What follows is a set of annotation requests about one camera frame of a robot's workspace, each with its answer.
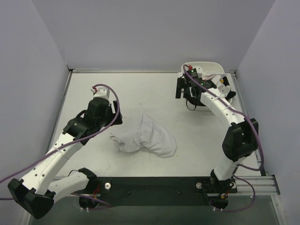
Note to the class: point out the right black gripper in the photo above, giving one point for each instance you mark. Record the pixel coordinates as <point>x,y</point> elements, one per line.
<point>178,87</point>

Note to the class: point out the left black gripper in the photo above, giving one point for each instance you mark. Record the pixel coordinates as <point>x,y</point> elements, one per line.
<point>116,112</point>

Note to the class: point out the white plastic laundry basket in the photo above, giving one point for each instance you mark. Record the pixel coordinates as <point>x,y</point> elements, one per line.
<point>208,68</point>

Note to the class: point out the white t shirt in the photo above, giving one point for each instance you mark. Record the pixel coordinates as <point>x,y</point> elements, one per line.
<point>144,133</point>

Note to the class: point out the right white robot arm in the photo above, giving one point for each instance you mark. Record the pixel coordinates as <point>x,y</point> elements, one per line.
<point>240,140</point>

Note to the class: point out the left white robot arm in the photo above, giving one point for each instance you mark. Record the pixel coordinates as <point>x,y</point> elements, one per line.
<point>36,191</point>

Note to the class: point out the white clothes in basket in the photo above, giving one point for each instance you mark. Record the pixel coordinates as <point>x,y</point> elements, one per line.
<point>221,82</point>

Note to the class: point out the black t shirt in basket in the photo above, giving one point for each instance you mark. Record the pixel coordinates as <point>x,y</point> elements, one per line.
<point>230,95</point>

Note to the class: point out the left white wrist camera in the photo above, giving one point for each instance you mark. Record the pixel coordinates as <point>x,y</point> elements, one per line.
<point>100,92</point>

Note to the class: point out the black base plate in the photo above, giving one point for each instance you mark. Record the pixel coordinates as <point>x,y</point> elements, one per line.
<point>155,191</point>

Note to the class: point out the aluminium rail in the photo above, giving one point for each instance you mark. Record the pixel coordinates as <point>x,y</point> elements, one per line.
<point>263,185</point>

